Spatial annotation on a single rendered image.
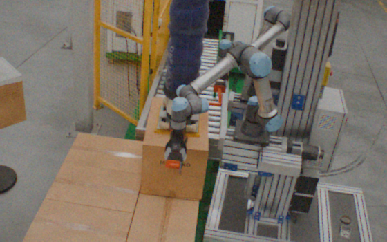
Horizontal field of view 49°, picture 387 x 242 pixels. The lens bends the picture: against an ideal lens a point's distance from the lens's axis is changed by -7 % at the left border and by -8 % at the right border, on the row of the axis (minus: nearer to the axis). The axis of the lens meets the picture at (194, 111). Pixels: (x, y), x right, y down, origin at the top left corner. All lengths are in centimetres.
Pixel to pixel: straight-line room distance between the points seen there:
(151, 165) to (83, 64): 163
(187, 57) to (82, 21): 158
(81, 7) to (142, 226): 204
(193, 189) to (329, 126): 96
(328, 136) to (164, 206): 114
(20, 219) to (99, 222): 103
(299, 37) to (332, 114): 54
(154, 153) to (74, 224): 67
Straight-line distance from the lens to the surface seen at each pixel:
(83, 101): 437
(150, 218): 285
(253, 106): 269
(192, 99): 232
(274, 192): 328
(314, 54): 274
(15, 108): 358
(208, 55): 507
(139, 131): 354
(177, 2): 258
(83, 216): 286
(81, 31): 407
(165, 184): 294
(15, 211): 377
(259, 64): 233
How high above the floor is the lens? 253
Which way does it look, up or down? 30 degrees down
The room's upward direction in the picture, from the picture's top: 6 degrees clockwise
